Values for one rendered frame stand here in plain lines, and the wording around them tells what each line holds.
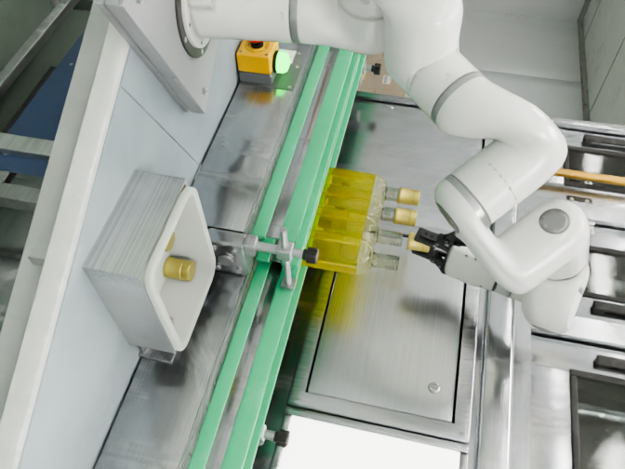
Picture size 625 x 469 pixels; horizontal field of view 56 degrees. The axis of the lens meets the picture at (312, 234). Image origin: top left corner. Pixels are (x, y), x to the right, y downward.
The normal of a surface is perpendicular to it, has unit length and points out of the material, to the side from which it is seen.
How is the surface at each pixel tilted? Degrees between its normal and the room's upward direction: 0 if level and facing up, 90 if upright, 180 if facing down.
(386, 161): 90
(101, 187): 0
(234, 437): 90
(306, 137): 90
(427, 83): 123
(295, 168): 90
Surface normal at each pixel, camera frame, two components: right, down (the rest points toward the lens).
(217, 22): -0.18, 0.76
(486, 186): -0.14, -0.04
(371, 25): -0.08, 0.90
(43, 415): 0.97, 0.17
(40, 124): -0.02, -0.59
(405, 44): -0.57, 0.75
